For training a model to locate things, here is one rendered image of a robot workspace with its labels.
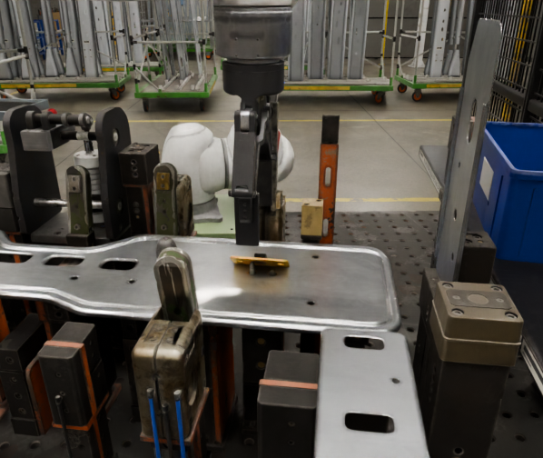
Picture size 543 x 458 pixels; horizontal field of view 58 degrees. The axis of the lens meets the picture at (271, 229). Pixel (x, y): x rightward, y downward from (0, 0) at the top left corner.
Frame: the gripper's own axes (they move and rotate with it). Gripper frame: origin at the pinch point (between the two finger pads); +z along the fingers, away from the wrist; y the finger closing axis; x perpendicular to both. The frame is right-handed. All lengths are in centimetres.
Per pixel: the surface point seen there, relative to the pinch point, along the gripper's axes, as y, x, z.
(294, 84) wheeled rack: -680, -49, 91
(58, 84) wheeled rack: -651, -399, 92
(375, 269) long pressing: -2.9, 17.2, 9.1
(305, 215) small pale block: -10.7, 6.3, 4.5
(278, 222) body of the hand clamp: -13.0, 1.7, 6.9
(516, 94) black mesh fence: -69, 54, -5
